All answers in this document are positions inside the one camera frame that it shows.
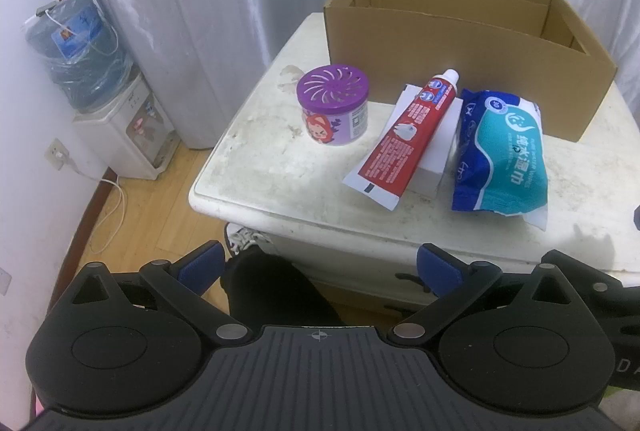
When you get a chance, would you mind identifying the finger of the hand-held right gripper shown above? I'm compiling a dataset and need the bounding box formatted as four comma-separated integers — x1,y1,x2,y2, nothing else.
545,250,640,298

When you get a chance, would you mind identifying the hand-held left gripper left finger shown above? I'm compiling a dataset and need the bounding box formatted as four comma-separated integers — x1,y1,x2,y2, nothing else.
70,240,251,347

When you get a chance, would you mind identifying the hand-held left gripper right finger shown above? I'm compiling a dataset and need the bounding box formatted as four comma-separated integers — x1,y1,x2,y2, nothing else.
387,242,576,348

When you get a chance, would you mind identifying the white rectangular box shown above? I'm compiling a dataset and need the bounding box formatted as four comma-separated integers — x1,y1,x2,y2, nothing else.
387,84,463,199

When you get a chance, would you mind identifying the blue wet wipes pack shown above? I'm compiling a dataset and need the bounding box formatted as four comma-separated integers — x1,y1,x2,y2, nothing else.
451,87,550,232

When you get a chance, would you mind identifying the red toothpaste tube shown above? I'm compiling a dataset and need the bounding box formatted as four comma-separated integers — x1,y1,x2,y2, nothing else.
342,68,461,212

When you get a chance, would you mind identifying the purple air freshener can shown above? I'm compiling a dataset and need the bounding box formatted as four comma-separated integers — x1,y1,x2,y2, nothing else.
296,64,370,147

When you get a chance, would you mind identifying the brown cardboard box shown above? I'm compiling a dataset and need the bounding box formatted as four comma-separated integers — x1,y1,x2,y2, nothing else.
322,0,618,143

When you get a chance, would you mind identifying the dark sneaker with white laces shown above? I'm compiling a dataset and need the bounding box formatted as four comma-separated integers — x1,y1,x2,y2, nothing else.
225,223,273,257

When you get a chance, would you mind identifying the person's leg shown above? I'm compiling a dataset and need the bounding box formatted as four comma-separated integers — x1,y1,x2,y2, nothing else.
222,245,348,327

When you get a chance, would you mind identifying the white cabinet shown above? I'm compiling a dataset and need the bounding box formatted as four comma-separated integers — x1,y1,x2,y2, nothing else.
189,11,640,312

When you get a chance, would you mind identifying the blue water jug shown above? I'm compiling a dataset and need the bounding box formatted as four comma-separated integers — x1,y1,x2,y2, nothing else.
22,0,133,112

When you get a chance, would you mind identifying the white curtain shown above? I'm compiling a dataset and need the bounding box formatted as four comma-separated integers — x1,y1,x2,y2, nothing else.
55,0,640,149

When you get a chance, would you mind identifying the dark drawer handle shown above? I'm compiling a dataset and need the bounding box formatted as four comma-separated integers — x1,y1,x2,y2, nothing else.
395,272,437,295

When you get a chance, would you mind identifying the white power cable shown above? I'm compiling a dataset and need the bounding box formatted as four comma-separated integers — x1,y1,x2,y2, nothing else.
59,154,127,257

